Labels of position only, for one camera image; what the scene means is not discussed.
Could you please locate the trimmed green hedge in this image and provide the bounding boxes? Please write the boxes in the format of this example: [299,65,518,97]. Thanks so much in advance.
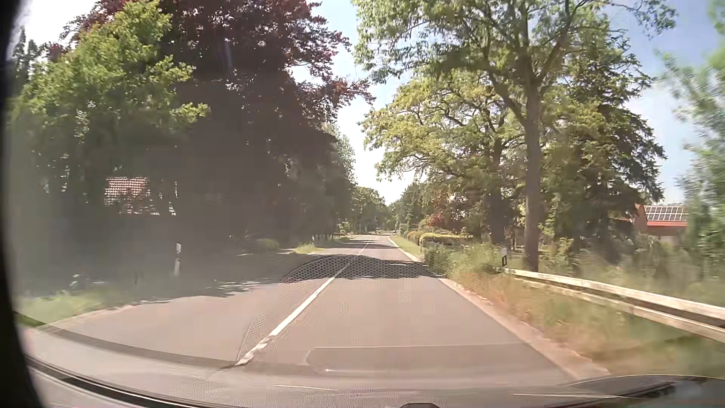
[406,230,472,250]

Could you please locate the grey asphalt road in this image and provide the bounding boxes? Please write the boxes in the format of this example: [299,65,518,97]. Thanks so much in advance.
[23,233,573,392]

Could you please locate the road markings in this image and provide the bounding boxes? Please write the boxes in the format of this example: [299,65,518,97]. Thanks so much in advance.
[234,236,423,367]

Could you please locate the row of trees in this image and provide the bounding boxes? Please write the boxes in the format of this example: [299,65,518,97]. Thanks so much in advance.
[352,0,725,278]
[7,0,392,284]

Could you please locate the car's own bonnet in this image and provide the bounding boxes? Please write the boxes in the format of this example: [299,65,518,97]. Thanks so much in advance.
[25,356,725,408]

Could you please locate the grass verge with tall weeds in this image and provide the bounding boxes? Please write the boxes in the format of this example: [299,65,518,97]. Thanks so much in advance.
[389,235,725,379]

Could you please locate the red tiled roof building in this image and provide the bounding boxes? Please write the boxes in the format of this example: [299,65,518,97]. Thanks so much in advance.
[103,176,177,216]

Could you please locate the shaded grass verge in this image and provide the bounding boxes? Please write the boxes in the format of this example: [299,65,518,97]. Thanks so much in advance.
[16,237,352,328]

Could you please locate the red building with solar roof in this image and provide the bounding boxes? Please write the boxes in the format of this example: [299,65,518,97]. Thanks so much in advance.
[614,204,690,243]

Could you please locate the grey metal guard rail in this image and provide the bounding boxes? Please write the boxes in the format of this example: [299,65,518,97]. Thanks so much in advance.
[498,267,725,343]

